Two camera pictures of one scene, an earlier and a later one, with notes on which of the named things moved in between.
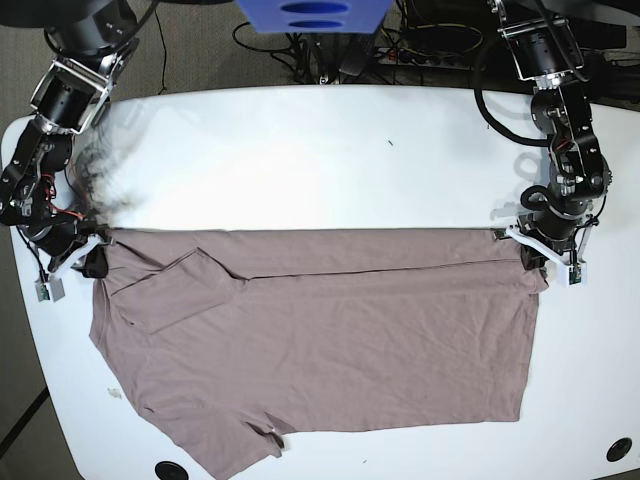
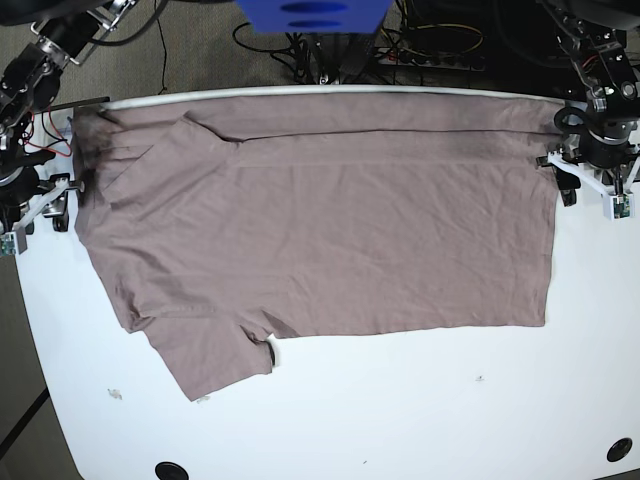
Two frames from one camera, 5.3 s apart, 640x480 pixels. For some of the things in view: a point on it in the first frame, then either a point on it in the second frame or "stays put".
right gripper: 66,243 -> 23,194
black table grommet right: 619,448 stays put
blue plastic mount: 315,16 stays put
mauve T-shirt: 231,339 -> 219,222
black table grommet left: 168,470 stays put
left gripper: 561,237 -> 609,164
